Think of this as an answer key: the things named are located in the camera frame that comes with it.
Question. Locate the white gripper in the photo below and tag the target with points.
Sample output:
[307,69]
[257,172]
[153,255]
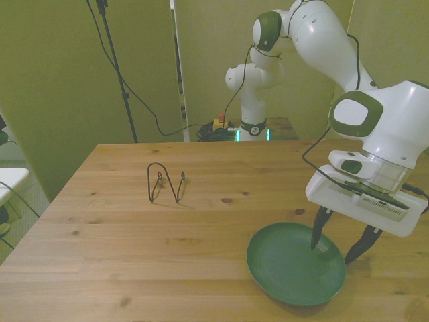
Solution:
[378,225]

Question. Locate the black tripod camera pole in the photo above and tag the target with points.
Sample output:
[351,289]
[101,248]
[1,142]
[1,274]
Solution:
[115,63]

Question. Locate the yellow emergency stop box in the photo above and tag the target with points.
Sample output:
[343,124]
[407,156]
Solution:
[220,123]

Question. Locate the white side furniture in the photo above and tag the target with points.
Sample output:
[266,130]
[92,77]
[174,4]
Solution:
[11,181]

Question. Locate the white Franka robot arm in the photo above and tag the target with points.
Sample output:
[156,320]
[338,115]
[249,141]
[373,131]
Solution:
[321,40]

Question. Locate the green round plate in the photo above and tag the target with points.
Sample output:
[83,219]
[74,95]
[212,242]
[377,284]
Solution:
[288,268]

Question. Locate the small brown robot base table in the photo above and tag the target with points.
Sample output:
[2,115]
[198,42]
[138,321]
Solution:
[283,127]

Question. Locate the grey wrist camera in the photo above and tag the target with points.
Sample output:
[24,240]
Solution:
[378,206]

